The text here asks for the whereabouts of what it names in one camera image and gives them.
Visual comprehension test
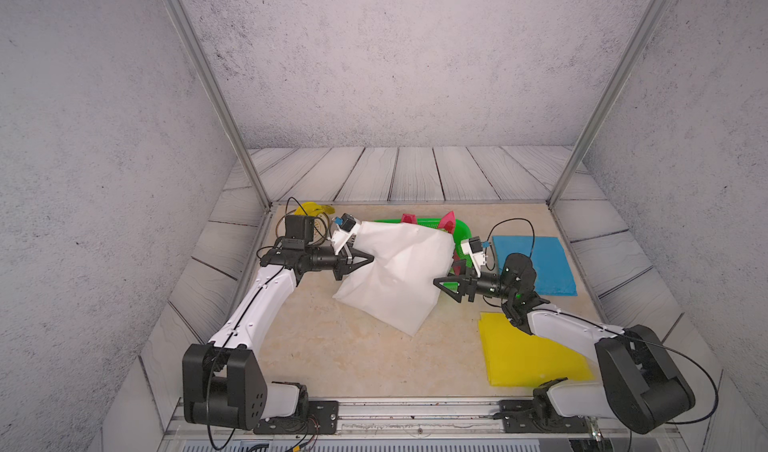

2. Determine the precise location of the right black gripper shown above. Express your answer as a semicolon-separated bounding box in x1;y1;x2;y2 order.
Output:
435;260;517;307

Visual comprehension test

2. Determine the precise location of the white raincoat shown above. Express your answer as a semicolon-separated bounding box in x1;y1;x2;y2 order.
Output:
334;221;455;336

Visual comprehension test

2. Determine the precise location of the pink rabbit raincoat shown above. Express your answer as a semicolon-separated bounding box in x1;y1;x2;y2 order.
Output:
400;211;471;280

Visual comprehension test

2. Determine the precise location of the yellow raincoat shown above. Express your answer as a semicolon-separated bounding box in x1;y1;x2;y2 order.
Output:
478;312;595;388

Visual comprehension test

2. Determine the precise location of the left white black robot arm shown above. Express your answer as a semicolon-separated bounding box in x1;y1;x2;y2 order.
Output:
182;214;374;430

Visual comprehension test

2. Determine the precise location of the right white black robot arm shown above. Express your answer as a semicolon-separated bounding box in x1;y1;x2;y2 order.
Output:
433;253;696;434

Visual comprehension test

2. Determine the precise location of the green plastic basket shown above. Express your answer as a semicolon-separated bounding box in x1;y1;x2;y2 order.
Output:
360;212;484;301

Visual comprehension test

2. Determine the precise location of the blue folded raincoat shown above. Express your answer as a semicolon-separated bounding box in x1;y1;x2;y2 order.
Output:
492;235;578;296

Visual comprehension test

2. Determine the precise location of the yellow banana bunch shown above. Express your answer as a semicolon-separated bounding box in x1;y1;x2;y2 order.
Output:
294;201;335;217

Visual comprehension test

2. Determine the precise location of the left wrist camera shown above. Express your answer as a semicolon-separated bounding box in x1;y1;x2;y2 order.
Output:
330;213;360;255

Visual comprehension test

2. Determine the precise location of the aluminium front rail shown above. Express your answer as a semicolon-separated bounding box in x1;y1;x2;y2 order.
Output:
157;396;685;452

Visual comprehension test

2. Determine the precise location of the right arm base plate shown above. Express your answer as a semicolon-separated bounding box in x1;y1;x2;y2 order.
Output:
492;399;589;434

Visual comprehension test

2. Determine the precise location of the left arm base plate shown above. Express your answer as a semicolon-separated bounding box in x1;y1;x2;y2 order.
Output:
253;400;339;436

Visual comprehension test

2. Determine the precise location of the left aluminium frame post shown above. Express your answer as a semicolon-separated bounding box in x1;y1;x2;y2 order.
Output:
162;0;271;209

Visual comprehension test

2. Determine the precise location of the aluminium frame post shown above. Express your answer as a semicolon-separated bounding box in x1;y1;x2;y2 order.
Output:
546;0;672;211
162;0;271;209

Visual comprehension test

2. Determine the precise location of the right aluminium frame post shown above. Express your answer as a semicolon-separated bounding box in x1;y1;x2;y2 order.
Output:
546;0;672;211

